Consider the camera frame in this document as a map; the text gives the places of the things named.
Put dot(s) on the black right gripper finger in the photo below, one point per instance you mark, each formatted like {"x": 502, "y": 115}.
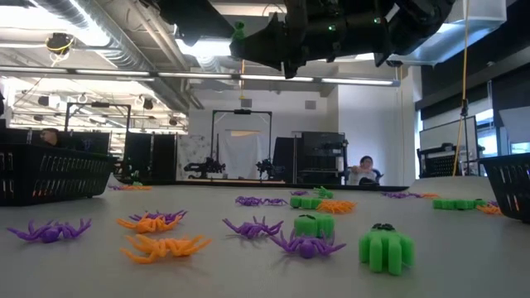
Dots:
{"x": 265, "y": 45}

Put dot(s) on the purple plastic spider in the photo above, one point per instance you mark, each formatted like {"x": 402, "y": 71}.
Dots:
{"x": 117, "y": 187}
{"x": 275, "y": 202}
{"x": 49, "y": 232}
{"x": 161, "y": 215}
{"x": 303, "y": 192}
{"x": 410, "y": 193}
{"x": 492, "y": 203}
{"x": 248, "y": 201}
{"x": 308, "y": 247}
{"x": 253, "y": 228}
{"x": 297, "y": 193}
{"x": 402, "y": 195}
{"x": 391, "y": 194}

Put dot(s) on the black background robot arm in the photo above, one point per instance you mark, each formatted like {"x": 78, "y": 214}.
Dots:
{"x": 265, "y": 167}
{"x": 205, "y": 167}

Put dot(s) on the long white light bar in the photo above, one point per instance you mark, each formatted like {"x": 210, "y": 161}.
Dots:
{"x": 360, "y": 81}

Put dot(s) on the white curtain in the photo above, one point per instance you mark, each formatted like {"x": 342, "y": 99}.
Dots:
{"x": 242, "y": 155}

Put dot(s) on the black equipment cabinet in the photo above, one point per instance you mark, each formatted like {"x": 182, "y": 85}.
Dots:
{"x": 321, "y": 155}

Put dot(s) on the black ceiling device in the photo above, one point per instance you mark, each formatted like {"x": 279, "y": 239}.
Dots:
{"x": 59, "y": 42}

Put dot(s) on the person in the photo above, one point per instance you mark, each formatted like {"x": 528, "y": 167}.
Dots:
{"x": 50, "y": 136}
{"x": 364, "y": 169}

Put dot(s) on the black partition panel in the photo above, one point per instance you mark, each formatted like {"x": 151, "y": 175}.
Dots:
{"x": 151, "y": 157}

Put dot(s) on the white board panel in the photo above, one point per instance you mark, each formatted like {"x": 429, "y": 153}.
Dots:
{"x": 449, "y": 134}

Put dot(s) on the small black dome object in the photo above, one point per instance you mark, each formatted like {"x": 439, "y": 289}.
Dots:
{"x": 367, "y": 181}

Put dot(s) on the black tripod stand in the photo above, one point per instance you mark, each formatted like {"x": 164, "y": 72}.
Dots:
{"x": 464, "y": 136}

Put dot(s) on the black low partition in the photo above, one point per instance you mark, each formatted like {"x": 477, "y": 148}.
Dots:
{"x": 83, "y": 140}

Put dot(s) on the black crate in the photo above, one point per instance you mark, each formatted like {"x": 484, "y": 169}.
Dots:
{"x": 437, "y": 163}

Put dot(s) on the black plastic basket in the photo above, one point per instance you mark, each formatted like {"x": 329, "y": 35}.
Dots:
{"x": 49, "y": 174}
{"x": 511, "y": 186}

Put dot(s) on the gray wall vent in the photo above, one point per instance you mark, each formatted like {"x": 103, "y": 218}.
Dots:
{"x": 310, "y": 104}
{"x": 246, "y": 102}

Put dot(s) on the silver round ventilation duct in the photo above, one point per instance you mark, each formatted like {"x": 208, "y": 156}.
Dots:
{"x": 124, "y": 45}

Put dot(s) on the black rig frame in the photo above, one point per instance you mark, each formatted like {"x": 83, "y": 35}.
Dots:
{"x": 212, "y": 140}

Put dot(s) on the black table frame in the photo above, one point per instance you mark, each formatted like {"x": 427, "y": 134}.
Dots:
{"x": 248, "y": 185}

